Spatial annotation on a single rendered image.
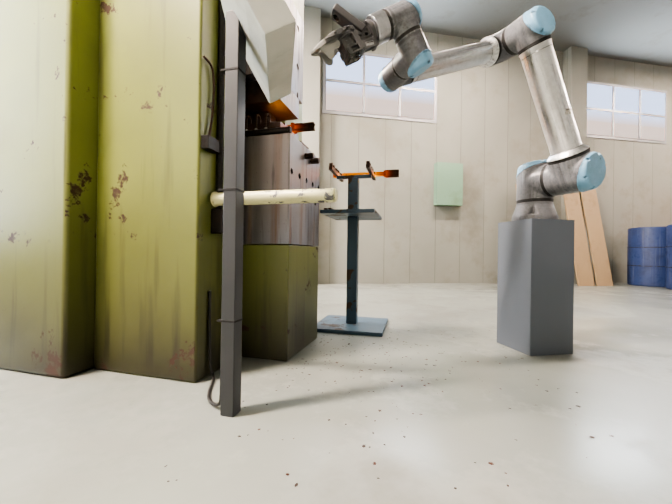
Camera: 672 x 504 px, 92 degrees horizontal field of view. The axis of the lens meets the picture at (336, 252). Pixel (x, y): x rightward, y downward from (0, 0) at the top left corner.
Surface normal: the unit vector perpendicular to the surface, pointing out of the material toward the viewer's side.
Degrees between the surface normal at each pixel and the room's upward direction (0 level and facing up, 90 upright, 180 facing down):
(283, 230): 90
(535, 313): 90
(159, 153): 90
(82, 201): 90
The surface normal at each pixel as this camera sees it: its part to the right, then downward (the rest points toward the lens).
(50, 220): -0.26, 0.00
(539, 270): 0.18, 0.00
